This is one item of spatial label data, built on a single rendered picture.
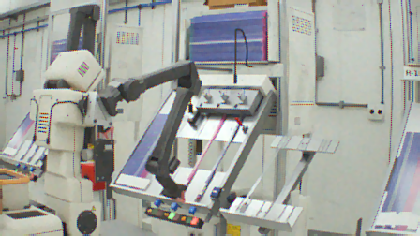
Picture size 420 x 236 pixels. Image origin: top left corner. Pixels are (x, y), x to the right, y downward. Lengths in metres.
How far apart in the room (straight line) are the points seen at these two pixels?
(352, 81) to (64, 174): 2.67
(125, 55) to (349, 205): 2.10
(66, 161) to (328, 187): 2.67
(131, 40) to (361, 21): 1.79
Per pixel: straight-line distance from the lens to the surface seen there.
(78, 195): 1.93
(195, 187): 2.43
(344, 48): 4.07
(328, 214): 4.21
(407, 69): 2.33
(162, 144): 2.10
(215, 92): 2.73
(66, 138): 1.91
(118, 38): 3.78
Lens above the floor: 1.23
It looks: 3 degrees down
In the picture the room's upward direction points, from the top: 1 degrees clockwise
